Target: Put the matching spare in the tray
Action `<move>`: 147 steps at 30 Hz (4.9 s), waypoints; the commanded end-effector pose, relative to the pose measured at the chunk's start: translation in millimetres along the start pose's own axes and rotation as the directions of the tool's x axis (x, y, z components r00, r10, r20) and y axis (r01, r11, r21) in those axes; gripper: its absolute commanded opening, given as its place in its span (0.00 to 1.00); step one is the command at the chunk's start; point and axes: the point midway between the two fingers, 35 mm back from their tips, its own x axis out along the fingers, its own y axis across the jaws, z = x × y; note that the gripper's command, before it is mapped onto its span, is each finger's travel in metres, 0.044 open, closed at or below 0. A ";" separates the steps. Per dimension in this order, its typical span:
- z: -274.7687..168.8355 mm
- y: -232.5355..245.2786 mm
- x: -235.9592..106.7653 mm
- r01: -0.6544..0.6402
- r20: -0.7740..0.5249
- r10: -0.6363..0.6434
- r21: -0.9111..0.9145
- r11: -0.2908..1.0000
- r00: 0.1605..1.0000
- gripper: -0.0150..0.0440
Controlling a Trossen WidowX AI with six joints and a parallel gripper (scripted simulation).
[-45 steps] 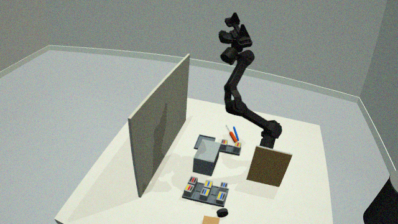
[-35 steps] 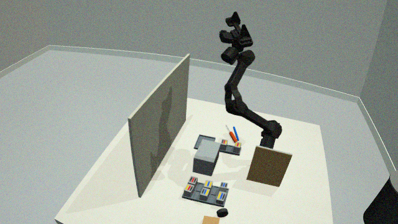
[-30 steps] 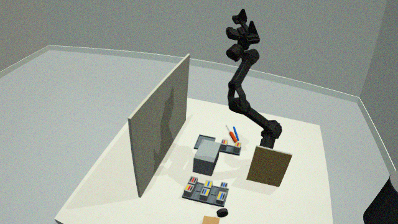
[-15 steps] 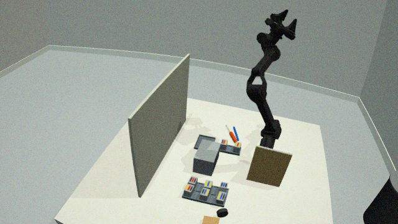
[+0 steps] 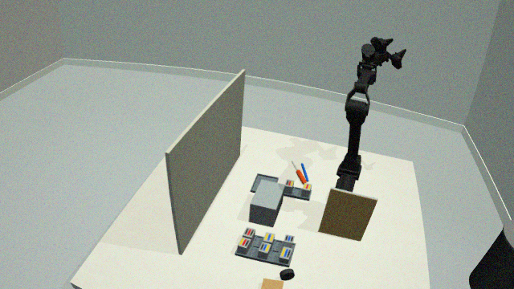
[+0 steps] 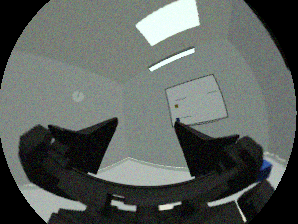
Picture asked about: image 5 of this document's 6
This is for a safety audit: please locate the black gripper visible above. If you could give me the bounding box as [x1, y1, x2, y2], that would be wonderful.
[375, 39, 406, 69]

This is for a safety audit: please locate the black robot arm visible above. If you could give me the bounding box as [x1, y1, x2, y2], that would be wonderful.
[335, 37, 388, 193]

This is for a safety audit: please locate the orange-handled screwdriver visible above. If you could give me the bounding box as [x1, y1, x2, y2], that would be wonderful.
[292, 161, 306, 185]

